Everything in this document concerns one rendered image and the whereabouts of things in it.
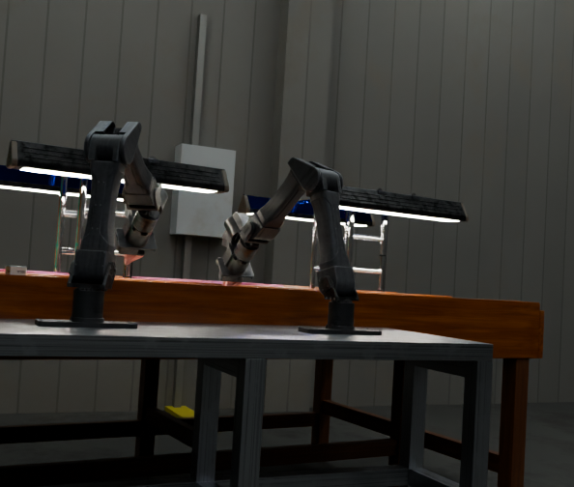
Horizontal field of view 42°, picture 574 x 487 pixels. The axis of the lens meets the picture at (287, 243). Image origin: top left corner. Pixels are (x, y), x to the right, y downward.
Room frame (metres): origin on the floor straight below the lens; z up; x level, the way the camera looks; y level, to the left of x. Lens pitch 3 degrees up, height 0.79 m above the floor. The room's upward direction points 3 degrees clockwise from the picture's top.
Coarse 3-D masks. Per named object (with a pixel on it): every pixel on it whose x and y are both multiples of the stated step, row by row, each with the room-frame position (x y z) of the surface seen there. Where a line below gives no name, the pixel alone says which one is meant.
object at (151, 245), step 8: (120, 232) 1.94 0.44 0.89; (136, 232) 1.90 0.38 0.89; (152, 232) 1.99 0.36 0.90; (120, 240) 1.92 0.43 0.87; (128, 240) 1.93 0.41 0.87; (136, 240) 1.92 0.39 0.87; (144, 240) 1.92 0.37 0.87; (152, 240) 1.97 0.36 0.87; (120, 248) 1.91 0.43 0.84; (128, 248) 1.92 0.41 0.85; (136, 248) 1.93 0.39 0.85; (144, 248) 1.94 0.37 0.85; (152, 248) 1.95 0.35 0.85
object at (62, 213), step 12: (60, 180) 2.40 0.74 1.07; (60, 192) 2.39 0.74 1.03; (60, 204) 2.39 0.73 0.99; (60, 216) 2.39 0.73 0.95; (72, 216) 2.41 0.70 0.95; (60, 228) 2.39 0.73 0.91; (60, 240) 2.39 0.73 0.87; (60, 252) 2.39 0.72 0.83; (72, 252) 2.41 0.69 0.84; (60, 264) 2.39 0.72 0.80
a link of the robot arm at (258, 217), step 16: (304, 160) 1.89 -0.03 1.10; (288, 176) 1.92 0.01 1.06; (304, 176) 1.85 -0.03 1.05; (320, 176) 1.82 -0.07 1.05; (288, 192) 1.93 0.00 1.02; (304, 192) 1.94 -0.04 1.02; (272, 208) 1.97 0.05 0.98; (288, 208) 1.96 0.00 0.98; (256, 224) 1.99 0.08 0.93; (272, 224) 1.99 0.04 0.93
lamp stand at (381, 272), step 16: (384, 192) 2.54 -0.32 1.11; (352, 224) 2.67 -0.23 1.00; (384, 224) 2.75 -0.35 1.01; (352, 240) 2.67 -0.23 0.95; (368, 240) 2.72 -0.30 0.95; (384, 240) 2.75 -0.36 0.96; (352, 256) 2.68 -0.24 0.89; (384, 256) 2.75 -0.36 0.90; (368, 272) 2.72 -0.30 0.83; (384, 272) 2.75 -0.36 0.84; (384, 288) 2.76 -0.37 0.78
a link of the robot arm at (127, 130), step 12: (96, 132) 1.61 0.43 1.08; (108, 132) 1.67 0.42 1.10; (120, 132) 1.60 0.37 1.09; (132, 132) 1.61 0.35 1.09; (84, 144) 1.58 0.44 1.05; (120, 144) 1.57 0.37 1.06; (132, 144) 1.62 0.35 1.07; (120, 156) 1.58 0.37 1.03; (132, 156) 1.62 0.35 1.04; (132, 168) 1.72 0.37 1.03; (144, 168) 1.77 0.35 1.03; (132, 180) 1.75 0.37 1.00; (144, 180) 1.77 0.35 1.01; (132, 192) 1.80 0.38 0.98; (144, 192) 1.79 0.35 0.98; (132, 204) 1.84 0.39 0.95; (144, 204) 1.84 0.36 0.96
